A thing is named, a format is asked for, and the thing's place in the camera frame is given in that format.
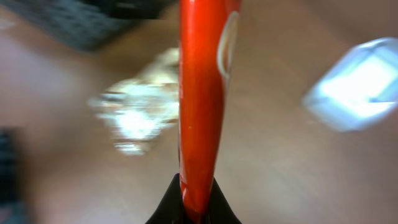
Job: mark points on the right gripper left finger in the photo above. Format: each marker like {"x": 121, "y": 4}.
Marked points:
{"x": 170, "y": 210}

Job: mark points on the red snack bar wrapper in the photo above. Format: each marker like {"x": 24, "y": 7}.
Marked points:
{"x": 208, "y": 30}

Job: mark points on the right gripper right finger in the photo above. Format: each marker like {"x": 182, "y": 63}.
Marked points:
{"x": 219, "y": 211}

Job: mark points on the white brown snack bag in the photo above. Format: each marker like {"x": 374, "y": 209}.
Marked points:
{"x": 138, "y": 110}

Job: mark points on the white barcode scanner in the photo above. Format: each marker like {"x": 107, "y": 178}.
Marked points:
{"x": 360, "y": 90}

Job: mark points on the grey plastic mesh basket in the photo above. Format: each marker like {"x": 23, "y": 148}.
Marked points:
{"x": 85, "y": 25}

